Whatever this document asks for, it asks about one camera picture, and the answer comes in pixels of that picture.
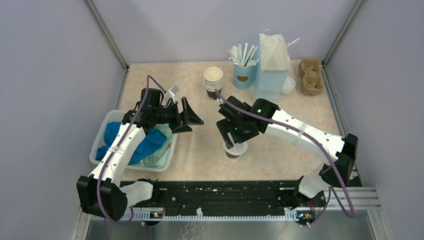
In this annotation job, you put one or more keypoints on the light green cloth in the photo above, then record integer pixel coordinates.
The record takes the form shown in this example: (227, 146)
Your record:
(160, 159)

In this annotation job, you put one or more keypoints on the light blue paper bag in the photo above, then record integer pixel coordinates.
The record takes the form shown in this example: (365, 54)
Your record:
(272, 68)

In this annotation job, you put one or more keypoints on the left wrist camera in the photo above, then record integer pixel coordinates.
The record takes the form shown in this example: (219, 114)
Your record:
(170, 95)

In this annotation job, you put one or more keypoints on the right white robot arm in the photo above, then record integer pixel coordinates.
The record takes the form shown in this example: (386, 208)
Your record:
(337, 153)

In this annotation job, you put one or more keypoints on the blue straw holder cup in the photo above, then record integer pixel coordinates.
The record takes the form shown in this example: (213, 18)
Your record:
(243, 77)

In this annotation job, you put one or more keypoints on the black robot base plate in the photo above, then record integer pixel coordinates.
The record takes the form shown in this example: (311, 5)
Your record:
(255, 198)

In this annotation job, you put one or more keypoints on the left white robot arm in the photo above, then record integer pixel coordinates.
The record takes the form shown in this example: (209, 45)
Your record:
(100, 193)

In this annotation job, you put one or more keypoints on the black paper coffee cup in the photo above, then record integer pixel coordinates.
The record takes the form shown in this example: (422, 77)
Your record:
(237, 150)

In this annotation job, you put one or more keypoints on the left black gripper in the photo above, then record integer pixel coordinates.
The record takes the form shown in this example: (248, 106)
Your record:
(187, 117)

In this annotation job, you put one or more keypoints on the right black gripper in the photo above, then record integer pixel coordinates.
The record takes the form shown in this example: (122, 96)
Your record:
(225, 126)

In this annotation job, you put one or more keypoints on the brown pulp cup carrier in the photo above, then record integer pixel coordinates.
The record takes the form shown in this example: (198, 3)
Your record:
(310, 72)

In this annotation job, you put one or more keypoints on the white plastic cup lid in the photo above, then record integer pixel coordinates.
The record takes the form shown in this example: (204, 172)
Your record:
(289, 86)

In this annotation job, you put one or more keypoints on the stack of paper cups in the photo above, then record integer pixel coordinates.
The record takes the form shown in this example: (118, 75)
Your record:
(213, 81)

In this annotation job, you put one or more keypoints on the bundle of wrapped straws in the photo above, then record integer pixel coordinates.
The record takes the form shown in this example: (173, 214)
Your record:
(244, 56)

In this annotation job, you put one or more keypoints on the white cable duct strip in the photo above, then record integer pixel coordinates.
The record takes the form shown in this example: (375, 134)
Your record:
(144, 215)

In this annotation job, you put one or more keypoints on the blue cloth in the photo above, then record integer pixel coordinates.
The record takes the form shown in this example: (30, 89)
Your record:
(154, 140)

